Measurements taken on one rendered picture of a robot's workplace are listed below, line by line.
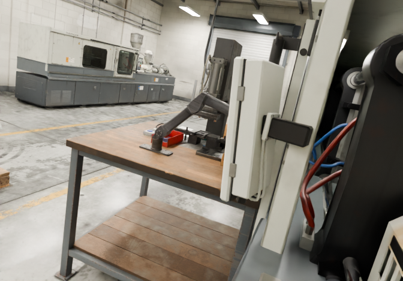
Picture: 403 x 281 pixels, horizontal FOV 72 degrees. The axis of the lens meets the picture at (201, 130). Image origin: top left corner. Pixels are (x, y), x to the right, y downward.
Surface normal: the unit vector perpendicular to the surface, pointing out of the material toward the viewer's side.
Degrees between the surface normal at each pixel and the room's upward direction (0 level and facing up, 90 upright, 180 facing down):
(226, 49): 90
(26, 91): 90
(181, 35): 90
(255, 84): 90
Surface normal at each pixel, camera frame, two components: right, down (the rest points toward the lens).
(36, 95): -0.39, 0.12
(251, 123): -0.57, 0.07
